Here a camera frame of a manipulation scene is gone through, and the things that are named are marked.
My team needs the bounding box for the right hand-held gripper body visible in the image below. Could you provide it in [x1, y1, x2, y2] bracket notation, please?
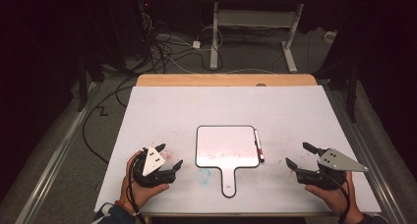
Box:
[294, 147, 369, 191]

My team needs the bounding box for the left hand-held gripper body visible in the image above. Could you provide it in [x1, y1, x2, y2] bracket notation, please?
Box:
[132, 146, 177, 189]

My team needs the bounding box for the white marker with red cap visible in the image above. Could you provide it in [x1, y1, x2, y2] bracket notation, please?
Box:
[253, 129, 266, 163]

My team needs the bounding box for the small whiteboard with handle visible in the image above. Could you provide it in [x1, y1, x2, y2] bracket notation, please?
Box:
[195, 125, 262, 198]

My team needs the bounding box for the person's left hand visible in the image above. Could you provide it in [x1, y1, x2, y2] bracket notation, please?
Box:
[118, 150, 171, 215]

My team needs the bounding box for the person's right hand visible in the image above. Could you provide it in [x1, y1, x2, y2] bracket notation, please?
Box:
[304, 170, 365, 224]

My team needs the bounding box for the large white table sheet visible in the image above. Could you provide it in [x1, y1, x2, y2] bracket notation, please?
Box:
[93, 85, 383, 215]

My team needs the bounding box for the black metal stand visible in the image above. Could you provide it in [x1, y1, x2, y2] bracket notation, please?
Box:
[77, 50, 106, 113]

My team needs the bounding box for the black device with red light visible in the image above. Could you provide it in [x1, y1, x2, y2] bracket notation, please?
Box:
[137, 0, 152, 26]

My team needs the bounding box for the white-legged desk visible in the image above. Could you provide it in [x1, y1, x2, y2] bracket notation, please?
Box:
[196, 0, 349, 74]

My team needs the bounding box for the metal floor rail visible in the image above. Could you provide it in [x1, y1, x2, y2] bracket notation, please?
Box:
[328, 85, 408, 224]
[14, 81, 99, 224]

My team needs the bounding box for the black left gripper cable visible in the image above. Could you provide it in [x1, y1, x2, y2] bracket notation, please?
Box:
[127, 154, 148, 224]

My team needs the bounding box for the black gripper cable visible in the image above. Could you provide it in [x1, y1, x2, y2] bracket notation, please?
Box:
[328, 174, 352, 224]
[127, 154, 148, 224]

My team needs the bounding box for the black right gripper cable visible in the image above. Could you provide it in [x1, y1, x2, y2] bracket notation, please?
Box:
[328, 174, 352, 224]

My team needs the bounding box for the long black floor cable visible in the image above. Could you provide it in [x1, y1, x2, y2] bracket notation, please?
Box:
[82, 76, 139, 165]

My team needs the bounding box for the tangle of black floor cables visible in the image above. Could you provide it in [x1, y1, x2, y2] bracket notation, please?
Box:
[137, 14, 225, 75]

